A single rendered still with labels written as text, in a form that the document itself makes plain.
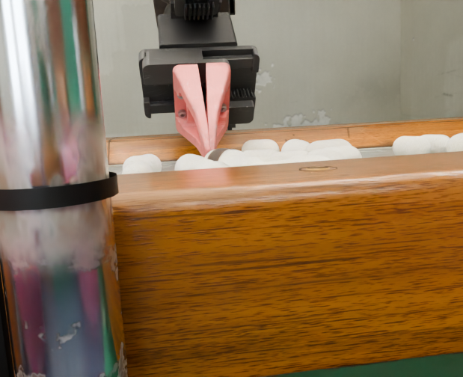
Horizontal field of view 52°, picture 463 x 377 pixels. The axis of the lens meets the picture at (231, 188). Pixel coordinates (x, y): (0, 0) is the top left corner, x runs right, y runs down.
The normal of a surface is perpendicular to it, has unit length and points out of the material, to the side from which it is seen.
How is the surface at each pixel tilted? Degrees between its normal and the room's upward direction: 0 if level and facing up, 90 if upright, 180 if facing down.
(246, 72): 130
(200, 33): 40
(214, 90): 62
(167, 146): 45
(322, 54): 90
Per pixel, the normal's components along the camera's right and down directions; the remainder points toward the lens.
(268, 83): 0.16, 0.15
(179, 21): 0.04, -0.66
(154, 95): 0.13, 0.75
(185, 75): 0.09, -0.34
